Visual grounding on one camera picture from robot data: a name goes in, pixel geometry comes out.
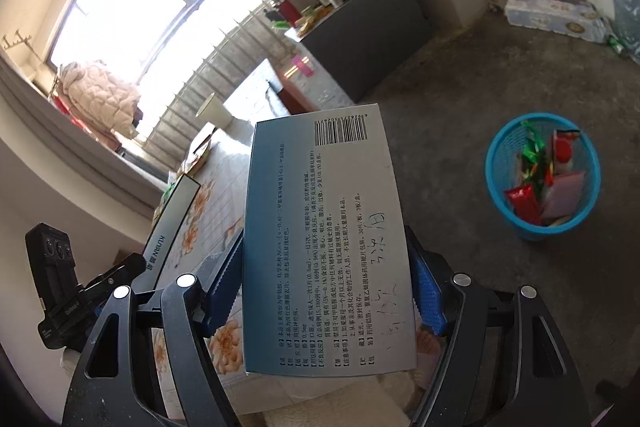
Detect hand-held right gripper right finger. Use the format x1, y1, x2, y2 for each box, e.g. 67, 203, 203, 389
404, 224, 593, 427

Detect long white blue box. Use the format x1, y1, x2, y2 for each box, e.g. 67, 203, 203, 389
141, 173, 202, 293

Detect red thermos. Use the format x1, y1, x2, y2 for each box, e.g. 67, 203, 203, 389
277, 0, 300, 24

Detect flat cardboard pieces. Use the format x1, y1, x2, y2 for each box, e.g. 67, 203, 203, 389
182, 127, 217, 176

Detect white paper cup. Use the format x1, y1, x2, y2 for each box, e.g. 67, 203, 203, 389
195, 93, 237, 134

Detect pink quilted jacket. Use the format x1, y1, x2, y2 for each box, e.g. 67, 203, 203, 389
56, 59, 145, 150

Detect small pink stool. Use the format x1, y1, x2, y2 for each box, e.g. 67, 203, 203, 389
291, 52, 315, 79

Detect blue water jug in plastic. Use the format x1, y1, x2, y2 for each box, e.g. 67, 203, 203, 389
606, 0, 640, 53

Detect white window railing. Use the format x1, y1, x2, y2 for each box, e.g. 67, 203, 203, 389
132, 0, 289, 153

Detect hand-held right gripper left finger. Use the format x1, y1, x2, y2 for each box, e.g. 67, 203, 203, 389
62, 227, 246, 427

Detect blue mesh wastebasket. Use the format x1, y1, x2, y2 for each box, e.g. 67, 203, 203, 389
485, 113, 602, 242

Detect red snack packet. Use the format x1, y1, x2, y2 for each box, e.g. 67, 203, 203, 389
504, 184, 544, 226

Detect pink snack packet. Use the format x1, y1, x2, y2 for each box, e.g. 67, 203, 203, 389
542, 172, 589, 221

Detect toilet paper pack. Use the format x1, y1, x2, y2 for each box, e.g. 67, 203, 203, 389
504, 0, 610, 44

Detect green can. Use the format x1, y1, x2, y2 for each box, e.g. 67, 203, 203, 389
606, 34, 632, 58

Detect grey cabinet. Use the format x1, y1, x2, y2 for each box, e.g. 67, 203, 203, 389
284, 0, 432, 108

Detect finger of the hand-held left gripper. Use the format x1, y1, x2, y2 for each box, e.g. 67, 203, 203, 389
80, 252, 147, 313

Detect orange-red wooden furniture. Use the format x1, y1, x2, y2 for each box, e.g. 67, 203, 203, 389
265, 59, 304, 118

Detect blue white medicine box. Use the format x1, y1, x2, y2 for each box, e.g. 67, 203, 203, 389
242, 102, 419, 378

